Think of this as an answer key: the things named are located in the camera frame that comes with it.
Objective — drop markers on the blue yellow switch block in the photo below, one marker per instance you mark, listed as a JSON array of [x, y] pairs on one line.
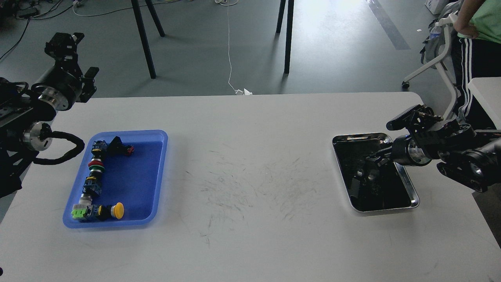
[[99, 149]]

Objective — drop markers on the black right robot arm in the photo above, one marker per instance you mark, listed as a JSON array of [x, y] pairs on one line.
[[468, 156]]

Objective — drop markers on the person in green shirt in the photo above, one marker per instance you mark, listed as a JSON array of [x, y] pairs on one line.
[[476, 54]]

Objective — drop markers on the blue plastic tray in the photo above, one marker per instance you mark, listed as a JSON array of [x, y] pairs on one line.
[[134, 181]]

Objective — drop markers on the black red switch part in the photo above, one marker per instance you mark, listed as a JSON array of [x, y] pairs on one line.
[[116, 147]]

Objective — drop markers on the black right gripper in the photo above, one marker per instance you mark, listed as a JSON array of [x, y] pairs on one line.
[[430, 137]]

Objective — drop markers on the black stand legs right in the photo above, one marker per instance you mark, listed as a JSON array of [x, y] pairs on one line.
[[286, 6]]

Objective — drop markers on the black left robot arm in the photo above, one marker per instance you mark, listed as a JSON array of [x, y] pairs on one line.
[[27, 110]]

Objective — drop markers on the white side table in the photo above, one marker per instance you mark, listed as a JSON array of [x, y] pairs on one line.
[[487, 91]]

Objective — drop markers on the yellow mushroom push button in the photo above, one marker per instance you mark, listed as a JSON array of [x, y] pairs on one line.
[[105, 212]]

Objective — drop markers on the green grey connector part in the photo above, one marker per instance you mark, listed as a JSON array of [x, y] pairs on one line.
[[80, 211]]

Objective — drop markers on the silver metal tray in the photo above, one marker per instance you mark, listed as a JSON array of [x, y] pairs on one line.
[[372, 187]]

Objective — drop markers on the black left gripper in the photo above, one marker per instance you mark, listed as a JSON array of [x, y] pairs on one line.
[[57, 86]]

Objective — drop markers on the white office chair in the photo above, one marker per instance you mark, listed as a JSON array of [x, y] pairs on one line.
[[446, 24]]

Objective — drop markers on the red green push button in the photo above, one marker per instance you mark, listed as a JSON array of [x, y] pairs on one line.
[[96, 165]]

